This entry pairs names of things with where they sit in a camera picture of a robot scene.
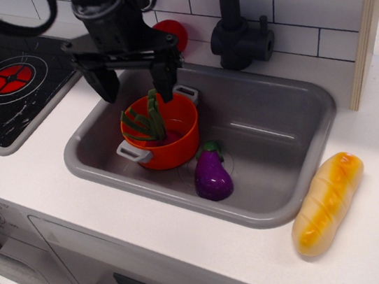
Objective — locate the toy bread loaf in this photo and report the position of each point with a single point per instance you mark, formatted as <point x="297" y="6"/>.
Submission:
<point x="326" y="203"/>

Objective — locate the purple toy beet green leaves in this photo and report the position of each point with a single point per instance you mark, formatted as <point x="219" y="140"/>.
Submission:
<point x="151" y="127"/>

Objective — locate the light wooden side panel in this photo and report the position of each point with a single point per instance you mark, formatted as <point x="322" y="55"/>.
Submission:
<point x="365" y="46"/>

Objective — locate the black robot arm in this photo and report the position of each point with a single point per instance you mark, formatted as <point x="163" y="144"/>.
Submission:
<point x="80" y="7"/>

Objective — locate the red toy tomato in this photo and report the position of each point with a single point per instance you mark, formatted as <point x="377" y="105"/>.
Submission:
<point x="176" y="28"/>

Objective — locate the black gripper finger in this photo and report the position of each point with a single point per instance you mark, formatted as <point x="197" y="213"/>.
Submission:
<point x="103" y="80"/>
<point x="164" y="78"/>

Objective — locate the dark grey toy faucet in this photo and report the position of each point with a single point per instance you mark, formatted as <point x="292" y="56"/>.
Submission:
<point x="235" y="42"/>

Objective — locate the grey plastic sink basin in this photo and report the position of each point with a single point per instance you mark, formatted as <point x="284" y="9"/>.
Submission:
<point x="261" y="139"/>

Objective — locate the purple toy eggplant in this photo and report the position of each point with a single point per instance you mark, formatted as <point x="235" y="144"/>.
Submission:
<point x="211" y="179"/>

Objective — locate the black toy stove top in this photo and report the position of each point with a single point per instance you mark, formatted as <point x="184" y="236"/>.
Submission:
<point x="35" y="74"/>

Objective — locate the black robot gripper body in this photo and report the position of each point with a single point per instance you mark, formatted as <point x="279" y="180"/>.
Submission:
<point x="120" y="39"/>

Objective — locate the orange toy pot grey handles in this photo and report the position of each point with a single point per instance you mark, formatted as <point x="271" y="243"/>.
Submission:
<point x="180" y="115"/>

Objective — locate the white toy oven front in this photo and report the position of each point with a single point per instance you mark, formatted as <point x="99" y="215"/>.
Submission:
<point x="39" y="251"/>

